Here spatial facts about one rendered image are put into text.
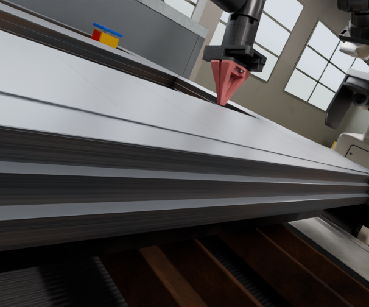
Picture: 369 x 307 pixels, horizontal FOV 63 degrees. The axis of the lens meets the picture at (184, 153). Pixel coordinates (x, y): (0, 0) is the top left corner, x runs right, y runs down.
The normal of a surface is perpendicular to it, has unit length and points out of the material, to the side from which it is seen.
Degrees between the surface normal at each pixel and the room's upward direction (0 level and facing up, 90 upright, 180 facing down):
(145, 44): 90
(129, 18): 90
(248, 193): 90
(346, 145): 98
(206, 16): 90
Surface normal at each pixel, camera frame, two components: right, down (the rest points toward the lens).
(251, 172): 0.61, 0.47
